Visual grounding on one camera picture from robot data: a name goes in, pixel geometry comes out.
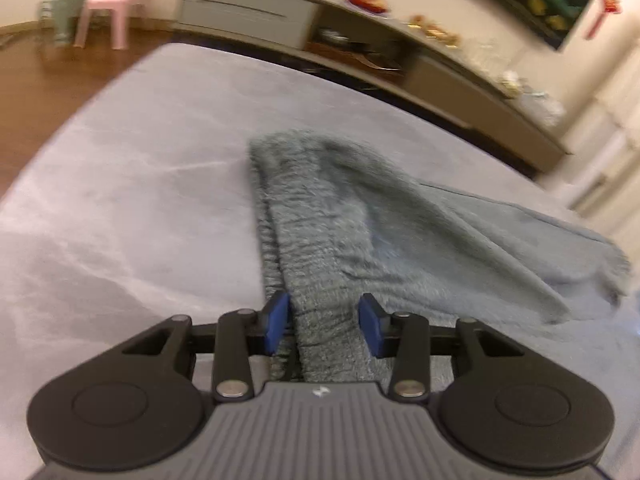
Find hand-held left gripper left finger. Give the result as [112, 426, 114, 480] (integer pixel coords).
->
[120, 290, 292, 404]

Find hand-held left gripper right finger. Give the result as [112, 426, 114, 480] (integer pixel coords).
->
[357, 292, 524, 404]

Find grey sweatpants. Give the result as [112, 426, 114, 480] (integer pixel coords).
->
[248, 129, 632, 383]

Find grey organizer box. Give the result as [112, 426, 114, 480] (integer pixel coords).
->
[520, 91, 567, 129]

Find gold tissue box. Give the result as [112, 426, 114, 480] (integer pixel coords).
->
[500, 71, 527, 97]

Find cluster of clear glasses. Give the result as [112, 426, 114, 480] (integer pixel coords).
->
[465, 37, 507, 72]

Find white curtain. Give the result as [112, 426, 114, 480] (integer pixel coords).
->
[565, 50, 640, 211]

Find long grey brown sideboard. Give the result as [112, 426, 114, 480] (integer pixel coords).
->
[175, 0, 573, 173]

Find red fruit plate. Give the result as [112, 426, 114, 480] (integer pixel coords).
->
[345, 0, 391, 15]

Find pink plastic chair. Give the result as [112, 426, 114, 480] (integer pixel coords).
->
[74, 0, 161, 51]

